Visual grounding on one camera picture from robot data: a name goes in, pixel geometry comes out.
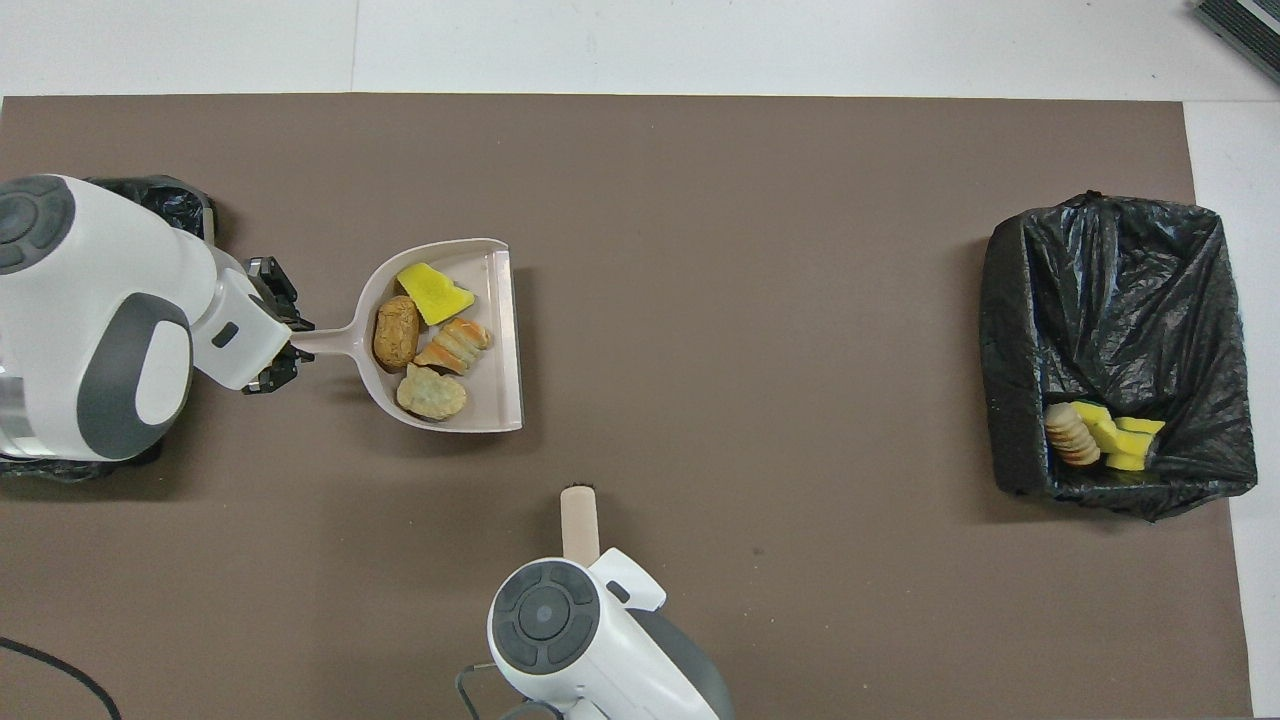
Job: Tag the orange brown bread nugget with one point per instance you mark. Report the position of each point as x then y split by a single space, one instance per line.
396 335

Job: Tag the beige rock chunk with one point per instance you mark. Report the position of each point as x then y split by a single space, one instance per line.
430 393
1070 437
458 347

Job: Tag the yellow sponge piece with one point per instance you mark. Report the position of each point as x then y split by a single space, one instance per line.
1098 422
435 292
1135 455

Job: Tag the beige plastic dustpan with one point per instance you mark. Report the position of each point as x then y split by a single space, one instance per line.
495 380

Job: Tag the beige hand brush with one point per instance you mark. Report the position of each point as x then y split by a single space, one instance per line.
580 525

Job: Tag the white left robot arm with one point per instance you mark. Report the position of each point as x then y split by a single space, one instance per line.
100 320

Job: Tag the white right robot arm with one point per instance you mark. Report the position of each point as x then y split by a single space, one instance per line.
600 640

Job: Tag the pink bin covered black bag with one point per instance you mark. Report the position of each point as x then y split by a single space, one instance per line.
175 205

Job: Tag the open black bag lined bin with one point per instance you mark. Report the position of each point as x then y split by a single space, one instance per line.
1120 300

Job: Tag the brown table mat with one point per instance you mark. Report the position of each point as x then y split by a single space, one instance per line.
800 300

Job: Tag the dark ribbed panel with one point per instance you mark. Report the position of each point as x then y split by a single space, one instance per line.
1245 25

